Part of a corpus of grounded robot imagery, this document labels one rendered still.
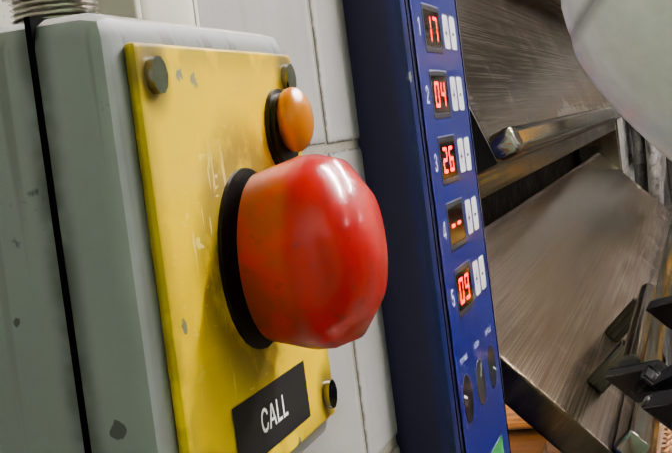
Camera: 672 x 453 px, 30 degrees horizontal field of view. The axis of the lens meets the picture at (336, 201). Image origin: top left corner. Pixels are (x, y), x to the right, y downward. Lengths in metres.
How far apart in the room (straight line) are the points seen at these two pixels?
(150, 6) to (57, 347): 0.16
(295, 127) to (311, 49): 0.30
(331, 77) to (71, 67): 0.39
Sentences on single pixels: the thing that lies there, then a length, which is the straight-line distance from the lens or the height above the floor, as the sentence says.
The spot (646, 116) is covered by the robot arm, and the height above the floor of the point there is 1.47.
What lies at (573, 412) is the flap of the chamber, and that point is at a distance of 0.89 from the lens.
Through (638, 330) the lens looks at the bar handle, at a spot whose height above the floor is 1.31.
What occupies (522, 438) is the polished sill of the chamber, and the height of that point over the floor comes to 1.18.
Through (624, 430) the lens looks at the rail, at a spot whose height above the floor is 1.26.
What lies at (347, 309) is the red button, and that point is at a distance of 0.25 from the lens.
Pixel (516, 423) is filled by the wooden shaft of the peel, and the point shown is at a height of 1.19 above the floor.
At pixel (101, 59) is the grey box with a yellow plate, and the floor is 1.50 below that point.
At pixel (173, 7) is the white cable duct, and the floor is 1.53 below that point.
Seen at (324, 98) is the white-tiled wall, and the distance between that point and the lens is 0.59.
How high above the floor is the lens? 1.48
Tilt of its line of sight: 3 degrees down
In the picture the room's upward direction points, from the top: 7 degrees counter-clockwise
